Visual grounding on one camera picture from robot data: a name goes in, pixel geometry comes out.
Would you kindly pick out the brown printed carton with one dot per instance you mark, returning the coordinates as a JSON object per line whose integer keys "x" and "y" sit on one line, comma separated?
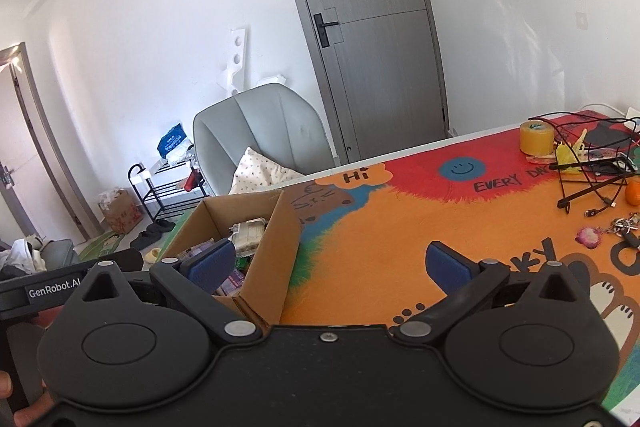
{"x": 120, "y": 210}

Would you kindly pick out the colourful cartoon table mat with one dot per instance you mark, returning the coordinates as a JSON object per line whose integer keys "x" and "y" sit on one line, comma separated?
{"x": 365, "y": 229}

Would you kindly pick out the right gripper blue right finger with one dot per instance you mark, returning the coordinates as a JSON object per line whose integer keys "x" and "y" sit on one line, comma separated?
{"x": 448, "y": 269}

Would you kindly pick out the grey room door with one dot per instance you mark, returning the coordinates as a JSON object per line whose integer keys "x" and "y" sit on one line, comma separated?
{"x": 379, "y": 71}

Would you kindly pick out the yellow tape roll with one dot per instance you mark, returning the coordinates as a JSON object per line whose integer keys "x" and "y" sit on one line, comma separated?
{"x": 536, "y": 138}

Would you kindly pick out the black slippers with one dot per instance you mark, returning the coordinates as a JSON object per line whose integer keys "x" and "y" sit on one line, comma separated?
{"x": 152, "y": 234}

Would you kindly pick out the black metal shoe rack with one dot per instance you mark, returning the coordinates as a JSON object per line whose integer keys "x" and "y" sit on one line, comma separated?
{"x": 167, "y": 191}

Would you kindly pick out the purple bread packet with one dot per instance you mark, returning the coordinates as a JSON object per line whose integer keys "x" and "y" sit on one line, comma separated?
{"x": 232, "y": 284}

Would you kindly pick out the metal key bunch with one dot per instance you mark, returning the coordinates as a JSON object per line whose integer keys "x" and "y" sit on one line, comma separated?
{"x": 628, "y": 229}

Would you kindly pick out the brown cardboard box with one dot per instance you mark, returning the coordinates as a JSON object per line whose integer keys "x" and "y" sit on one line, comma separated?
{"x": 268, "y": 264}

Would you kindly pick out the yellow slippers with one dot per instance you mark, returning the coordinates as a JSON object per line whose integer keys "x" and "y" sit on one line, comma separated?
{"x": 152, "y": 256}

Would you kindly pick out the small orange tangerine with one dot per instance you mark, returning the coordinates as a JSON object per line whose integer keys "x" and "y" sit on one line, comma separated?
{"x": 632, "y": 192}

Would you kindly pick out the clear white wafer packet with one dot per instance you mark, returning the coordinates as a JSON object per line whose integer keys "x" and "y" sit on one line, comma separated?
{"x": 246, "y": 236}

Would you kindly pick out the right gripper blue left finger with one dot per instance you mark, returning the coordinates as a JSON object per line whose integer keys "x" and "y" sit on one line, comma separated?
{"x": 209, "y": 264}

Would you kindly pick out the person's left hand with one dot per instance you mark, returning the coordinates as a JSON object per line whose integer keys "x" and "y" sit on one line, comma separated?
{"x": 24, "y": 395}

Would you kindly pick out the pink flower keychain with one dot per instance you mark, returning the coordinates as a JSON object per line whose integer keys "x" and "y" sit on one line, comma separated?
{"x": 589, "y": 237}

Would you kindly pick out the grey upholstered chair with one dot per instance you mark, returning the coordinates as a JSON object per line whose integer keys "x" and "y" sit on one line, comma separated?
{"x": 273, "y": 120}

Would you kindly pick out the dotted white cushion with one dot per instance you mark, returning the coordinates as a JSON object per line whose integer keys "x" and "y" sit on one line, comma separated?
{"x": 256, "y": 172}

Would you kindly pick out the blue plastic bag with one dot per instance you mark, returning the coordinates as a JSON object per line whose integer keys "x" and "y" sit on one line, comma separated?
{"x": 171, "y": 140}

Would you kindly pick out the yellow plastic toy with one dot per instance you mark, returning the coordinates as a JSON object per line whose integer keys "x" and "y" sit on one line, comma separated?
{"x": 569, "y": 157}

